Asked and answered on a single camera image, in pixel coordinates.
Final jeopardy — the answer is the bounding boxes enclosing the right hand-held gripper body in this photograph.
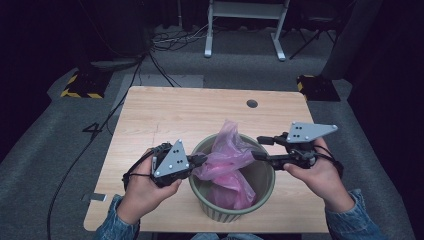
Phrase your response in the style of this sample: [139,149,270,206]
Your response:
[278,121,338,171]

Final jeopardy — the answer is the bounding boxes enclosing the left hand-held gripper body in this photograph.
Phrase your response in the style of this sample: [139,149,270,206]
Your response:
[151,139,193,188]

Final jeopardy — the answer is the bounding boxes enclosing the pink plastic bag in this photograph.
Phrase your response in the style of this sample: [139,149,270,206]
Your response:
[192,119,264,211]

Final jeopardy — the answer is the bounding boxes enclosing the green plastic bin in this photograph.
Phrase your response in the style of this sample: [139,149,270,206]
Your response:
[188,133,277,224]

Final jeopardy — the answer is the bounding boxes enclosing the person's left hand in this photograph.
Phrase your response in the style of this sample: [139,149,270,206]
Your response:
[116,149,183,226]

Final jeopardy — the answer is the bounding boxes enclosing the person's right hand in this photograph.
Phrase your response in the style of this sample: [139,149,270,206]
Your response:
[283,138,356,213]

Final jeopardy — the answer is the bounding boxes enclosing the black yellow striped base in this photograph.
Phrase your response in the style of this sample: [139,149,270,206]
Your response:
[60,68,113,99]
[296,74,342,103]

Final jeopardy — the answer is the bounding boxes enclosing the person's legs in jeans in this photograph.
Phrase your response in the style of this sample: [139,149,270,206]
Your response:
[189,232,264,240]

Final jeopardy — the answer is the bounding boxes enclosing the grey tape strip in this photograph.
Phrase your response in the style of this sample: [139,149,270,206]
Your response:
[81,192,108,203]

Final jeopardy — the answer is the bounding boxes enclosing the black folding stand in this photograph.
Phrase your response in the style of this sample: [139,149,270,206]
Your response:
[289,14,338,61]

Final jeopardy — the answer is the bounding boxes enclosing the grey curtain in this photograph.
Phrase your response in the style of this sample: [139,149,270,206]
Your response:
[321,0,384,81]

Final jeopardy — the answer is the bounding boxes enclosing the white metal stand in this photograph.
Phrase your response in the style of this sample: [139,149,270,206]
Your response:
[203,0,291,62]

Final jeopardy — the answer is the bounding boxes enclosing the left hand-held gripper black cable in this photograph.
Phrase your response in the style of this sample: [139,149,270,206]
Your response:
[121,149,156,192]

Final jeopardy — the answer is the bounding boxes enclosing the hand-held gripper black cable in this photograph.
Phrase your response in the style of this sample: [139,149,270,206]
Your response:
[313,143,344,178]
[121,149,156,192]

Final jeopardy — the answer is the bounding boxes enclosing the right hand-held gripper black cable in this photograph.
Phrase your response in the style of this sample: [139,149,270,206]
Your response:
[313,143,344,178]

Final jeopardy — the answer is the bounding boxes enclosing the thin black floor cable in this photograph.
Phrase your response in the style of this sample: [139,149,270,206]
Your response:
[148,51,182,88]

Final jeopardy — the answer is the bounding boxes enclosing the thick black floor cable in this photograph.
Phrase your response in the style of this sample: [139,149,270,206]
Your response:
[47,54,146,240]

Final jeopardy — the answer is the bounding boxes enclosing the bundle of floor cables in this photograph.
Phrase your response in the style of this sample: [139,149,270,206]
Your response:
[151,22,209,52]

